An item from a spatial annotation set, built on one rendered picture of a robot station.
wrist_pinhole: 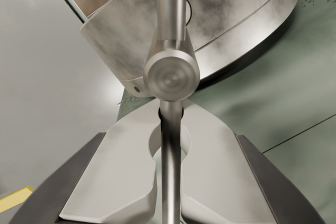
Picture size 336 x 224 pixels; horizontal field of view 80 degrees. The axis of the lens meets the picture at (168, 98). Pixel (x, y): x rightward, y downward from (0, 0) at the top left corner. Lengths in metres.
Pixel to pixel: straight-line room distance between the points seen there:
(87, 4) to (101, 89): 1.29
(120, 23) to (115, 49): 0.04
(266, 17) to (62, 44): 1.43
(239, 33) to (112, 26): 0.14
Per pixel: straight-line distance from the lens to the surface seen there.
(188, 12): 0.22
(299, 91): 0.28
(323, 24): 0.32
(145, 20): 0.22
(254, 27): 0.25
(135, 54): 0.25
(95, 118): 1.73
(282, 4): 0.28
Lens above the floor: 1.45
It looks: 64 degrees down
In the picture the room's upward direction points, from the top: 166 degrees clockwise
